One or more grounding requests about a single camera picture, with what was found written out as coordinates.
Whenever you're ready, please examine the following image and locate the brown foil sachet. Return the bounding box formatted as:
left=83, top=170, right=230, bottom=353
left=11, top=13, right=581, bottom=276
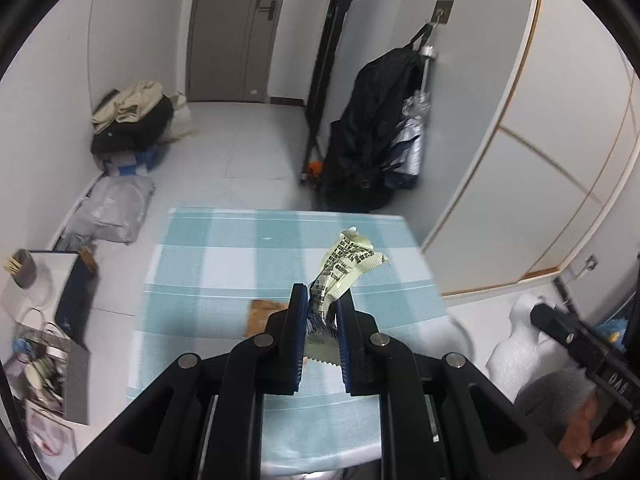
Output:
left=244, top=299, right=288, bottom=338

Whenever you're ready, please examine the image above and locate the yellow snack wrapper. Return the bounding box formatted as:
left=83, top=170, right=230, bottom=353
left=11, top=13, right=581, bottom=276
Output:
left=305, top=226, right=388, bottom=365

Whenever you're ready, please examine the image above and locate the white plastic trash bin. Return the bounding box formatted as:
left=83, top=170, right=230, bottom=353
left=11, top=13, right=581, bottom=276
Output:
left=486, top=292, right=567, bottom=401

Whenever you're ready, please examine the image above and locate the person's right hand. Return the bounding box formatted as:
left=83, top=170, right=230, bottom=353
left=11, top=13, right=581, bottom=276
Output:
left=559, top=391, right=636, bottom=478

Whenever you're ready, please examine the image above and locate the blue floral cushion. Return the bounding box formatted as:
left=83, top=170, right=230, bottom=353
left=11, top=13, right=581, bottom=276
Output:
left=596, top=304, right=639, bottom=353

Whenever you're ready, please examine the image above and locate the teal checked tablecloth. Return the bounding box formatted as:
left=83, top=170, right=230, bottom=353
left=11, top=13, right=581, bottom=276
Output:
left=127, top=207, right=465, bottom=476

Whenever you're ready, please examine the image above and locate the white jar with chopsticks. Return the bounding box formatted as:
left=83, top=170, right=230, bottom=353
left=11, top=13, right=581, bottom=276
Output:
left=1, top=248, right=54, bottom=321

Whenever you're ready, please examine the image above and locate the grey plastic mailer bag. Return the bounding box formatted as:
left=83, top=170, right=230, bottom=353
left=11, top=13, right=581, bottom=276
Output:
left=61, top=174, right=155, bottom=250

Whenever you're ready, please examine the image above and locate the silver folded umbrella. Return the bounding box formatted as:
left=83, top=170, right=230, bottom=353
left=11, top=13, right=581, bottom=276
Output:
left=384, top=44, right=437, bottom=190

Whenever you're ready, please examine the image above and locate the blue white cardboard box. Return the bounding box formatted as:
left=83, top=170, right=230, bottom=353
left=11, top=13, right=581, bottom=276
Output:
left=101, top=145, right=166, bottom=177

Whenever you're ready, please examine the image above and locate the black hanging backpack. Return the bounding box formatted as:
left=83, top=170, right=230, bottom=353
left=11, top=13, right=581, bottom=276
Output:
left=320, top=46, right=424, bottom=214

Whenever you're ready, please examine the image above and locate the cream tote bag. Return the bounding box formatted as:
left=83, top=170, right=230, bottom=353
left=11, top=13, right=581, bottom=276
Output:
left=158, top=92, right=195, bottom=144

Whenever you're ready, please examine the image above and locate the beige clothes pile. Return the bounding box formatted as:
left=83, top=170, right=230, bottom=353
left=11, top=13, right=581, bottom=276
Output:
left=92, top=80, right=164, bottom=134

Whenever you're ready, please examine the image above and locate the grey entrance door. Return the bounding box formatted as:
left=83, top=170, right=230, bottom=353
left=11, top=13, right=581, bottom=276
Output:
left=186, top=0, right=282, bottom=103

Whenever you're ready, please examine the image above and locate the white wall power socket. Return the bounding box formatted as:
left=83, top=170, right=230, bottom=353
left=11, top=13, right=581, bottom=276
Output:
left=584, top=255, right=599, bottom=272

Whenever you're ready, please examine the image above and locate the grey organizer box with cables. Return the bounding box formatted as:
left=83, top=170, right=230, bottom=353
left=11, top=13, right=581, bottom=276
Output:
left=12, top=307, right=89, bottom=425

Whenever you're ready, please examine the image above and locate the metal wall hook plate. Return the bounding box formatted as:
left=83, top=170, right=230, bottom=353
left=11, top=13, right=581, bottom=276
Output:
left=431, top=0, right=454, bottom=25

